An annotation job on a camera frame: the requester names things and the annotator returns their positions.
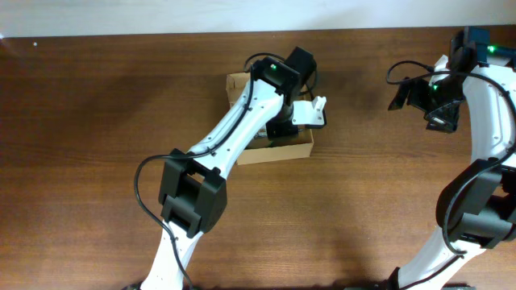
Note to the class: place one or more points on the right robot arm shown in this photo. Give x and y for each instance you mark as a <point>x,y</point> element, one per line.
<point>476,211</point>

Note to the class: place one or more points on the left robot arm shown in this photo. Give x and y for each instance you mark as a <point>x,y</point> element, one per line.
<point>193,188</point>

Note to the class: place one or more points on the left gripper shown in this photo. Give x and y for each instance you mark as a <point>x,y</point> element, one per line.
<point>280,130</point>

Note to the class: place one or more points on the cardboard box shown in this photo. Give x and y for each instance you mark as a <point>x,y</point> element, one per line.
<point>261,149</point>

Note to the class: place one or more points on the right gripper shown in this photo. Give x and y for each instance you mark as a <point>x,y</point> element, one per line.
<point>422,99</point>

